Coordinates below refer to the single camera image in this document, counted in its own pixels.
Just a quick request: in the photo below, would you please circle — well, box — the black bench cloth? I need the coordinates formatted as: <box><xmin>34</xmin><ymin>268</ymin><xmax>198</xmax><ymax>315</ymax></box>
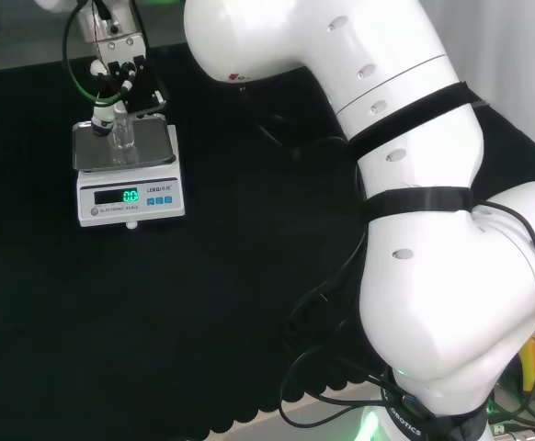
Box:
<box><xmin>0</xmin><ymin>40</ymin><xmax>535</xmax><ymax>438</ymax></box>

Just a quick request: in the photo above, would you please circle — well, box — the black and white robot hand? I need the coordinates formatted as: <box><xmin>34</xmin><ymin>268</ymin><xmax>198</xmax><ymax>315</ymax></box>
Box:
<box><xmin>89</xmin><ymin>32</ymin><xmax>167</xmax><ymax>138</ymax></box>

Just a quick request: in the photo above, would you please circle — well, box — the small clear glass beaker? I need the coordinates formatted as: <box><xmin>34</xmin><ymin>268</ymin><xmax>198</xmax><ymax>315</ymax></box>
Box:
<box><xmin>108</xmin><ymin>117</ymin><xmax>137</xmax><ymax>153</ymax></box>

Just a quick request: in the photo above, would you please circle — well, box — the black cable bundle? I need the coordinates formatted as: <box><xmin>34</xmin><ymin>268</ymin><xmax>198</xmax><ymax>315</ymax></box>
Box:
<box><xmin>278</xmin><ymin>229</ymin><xmax>415</xmax><ymax>431</ymax></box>

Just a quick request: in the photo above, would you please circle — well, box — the white electronic balance steel pan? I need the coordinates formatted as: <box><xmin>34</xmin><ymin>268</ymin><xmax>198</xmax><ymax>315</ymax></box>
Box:
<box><xmin>72</xmin><ymin>112</ymin><xmax>188</xmax><ymax>230</ymax></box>

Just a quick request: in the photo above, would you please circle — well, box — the green cable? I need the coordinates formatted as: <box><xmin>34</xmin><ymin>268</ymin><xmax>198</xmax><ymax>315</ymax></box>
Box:
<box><xmin>61</xmin><ymin>0</ymin><xmax>127</xmax><ymax>107</ymax></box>

